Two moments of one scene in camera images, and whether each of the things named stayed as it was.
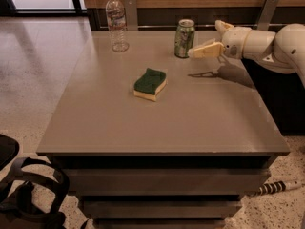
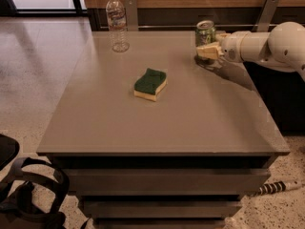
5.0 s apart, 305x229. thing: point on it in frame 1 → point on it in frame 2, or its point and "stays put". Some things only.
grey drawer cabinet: [151, 140] stays put
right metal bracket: [268, 10] stays put
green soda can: [184, 37] → [205, 34]
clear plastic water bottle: [116, 23] stays put
